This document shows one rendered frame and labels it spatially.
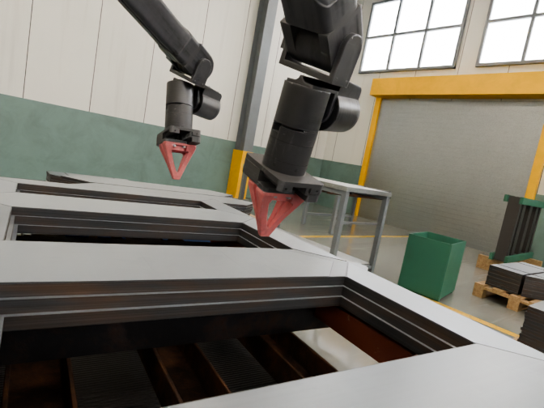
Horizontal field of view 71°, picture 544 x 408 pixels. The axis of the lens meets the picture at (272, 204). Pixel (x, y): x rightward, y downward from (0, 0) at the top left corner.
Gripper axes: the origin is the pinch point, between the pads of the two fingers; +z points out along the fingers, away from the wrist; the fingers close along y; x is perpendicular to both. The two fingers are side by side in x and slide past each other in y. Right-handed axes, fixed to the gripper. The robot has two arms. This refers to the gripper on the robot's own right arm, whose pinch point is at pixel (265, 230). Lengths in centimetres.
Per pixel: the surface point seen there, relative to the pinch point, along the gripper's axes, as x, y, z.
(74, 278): 22.0, 6.9, 11.4
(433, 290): -303, 142, 140
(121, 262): 15.2, 13.2, 13.3
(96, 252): 18.1, 18.2, 14.5
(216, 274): 1.3, 8.0, 12.6
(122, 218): 9, 49, 24
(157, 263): 9.6, 12.9, 13.5
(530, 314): -234, 42, 78
